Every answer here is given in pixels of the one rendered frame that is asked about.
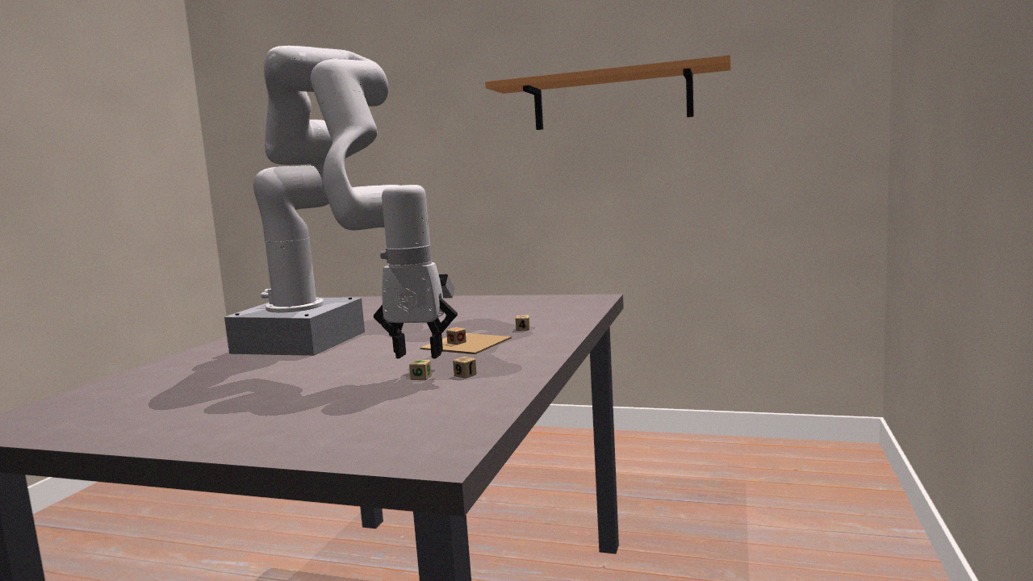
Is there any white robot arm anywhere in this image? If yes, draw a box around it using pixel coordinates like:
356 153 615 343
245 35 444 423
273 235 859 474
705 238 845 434
253 45 432 313

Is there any tan flat mat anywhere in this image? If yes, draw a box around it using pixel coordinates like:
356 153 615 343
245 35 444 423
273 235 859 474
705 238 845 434
420 333 512 354

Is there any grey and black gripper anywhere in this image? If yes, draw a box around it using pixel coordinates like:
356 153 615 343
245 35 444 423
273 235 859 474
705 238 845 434
374 259 458 359

